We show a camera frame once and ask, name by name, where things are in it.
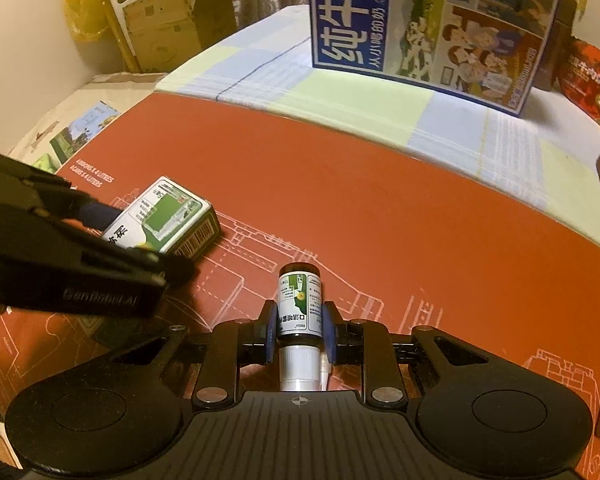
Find green and white medicine box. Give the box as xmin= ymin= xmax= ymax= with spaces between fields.
xmin=102 ymin=177 xmax=221 ymax=260

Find spray bottle with green label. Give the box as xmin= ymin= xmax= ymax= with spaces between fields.
xmin=277 ymin=262 xmax=330 ymax=392

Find green milk box on floor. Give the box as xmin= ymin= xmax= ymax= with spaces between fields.
xmin=31 ymin=101 xmax=120 ymax=174

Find red printed cardboard mat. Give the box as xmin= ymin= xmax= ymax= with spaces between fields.
xmin=0 ymin=93 xmax=600 ymax=479

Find brown cardboard boxes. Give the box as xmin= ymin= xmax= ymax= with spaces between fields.
xmin=102 ymin=0 xmax=236 ymax=73

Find pastel checkered tablecloth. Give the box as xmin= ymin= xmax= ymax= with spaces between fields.
xmin=156 ymin=6 xmax=600 ymax=245

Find blue milk carton box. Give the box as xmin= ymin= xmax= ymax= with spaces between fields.
xmin=309 ymin=0 xmax=559 ymax=116

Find red snack bag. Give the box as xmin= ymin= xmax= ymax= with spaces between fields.
xmin=557 ymin=38 xmax=600 ymax=126

